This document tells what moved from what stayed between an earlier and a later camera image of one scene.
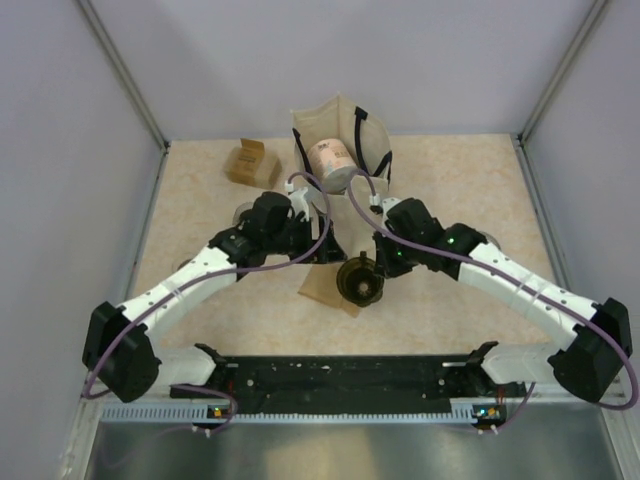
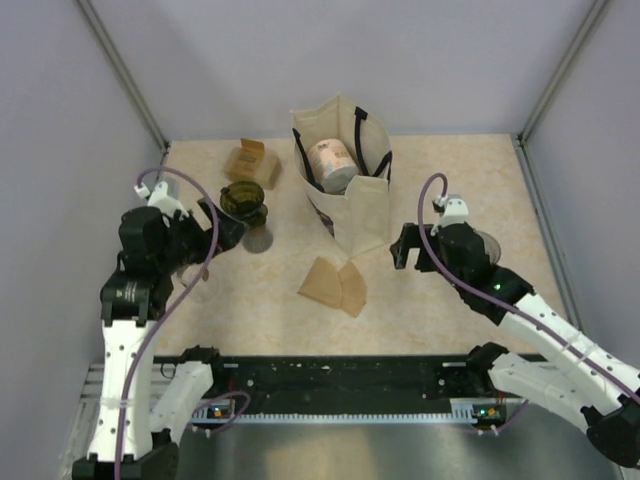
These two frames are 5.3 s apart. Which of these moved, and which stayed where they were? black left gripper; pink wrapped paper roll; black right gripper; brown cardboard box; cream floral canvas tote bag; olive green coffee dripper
Moved: black right gripper; olive green coffee dripper; black left gripper
Stayed: cream floral canvas tote bag; brown cardboard box; pink wrapped paper roll
